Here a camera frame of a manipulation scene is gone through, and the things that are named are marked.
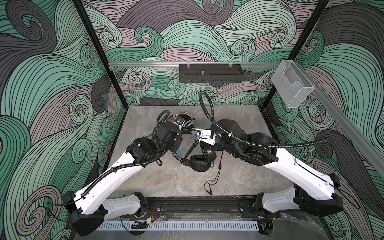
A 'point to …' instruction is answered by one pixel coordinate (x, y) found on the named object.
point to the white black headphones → (189, 119)
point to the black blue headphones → (197, 162)
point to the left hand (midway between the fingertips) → (175, 133)
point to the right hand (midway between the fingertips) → (210, 127)
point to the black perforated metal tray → (211, 73)
